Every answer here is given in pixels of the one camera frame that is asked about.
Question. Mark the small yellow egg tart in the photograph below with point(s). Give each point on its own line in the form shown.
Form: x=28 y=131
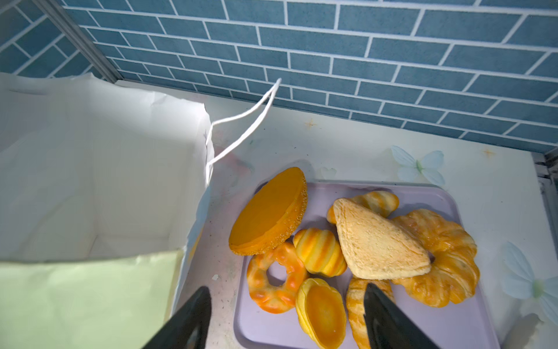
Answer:
x=321 y=313

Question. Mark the small striped round bread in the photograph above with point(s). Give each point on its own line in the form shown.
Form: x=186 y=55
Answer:
x=320 y=252

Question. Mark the long striped croissant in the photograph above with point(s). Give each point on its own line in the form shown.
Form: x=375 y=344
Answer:
x=355 y=307

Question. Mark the round orange bun half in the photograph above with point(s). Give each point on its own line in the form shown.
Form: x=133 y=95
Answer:
x=272 y=215

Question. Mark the triangular toast slice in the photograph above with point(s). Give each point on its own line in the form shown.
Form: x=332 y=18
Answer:
x=380 y=249

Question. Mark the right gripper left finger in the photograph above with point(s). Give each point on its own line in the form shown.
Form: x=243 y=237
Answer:
x=189 y=326

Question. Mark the striped bread roll back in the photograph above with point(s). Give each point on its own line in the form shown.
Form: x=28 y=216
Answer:
x=381 y=202

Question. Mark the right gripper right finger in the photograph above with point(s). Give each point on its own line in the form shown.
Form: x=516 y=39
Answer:
x=388 y=326

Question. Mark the white green paper bag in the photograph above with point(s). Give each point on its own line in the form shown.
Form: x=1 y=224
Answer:
x=104 y=194

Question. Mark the glazed orange donut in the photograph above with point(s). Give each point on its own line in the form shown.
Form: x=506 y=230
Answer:
x=271 y=295

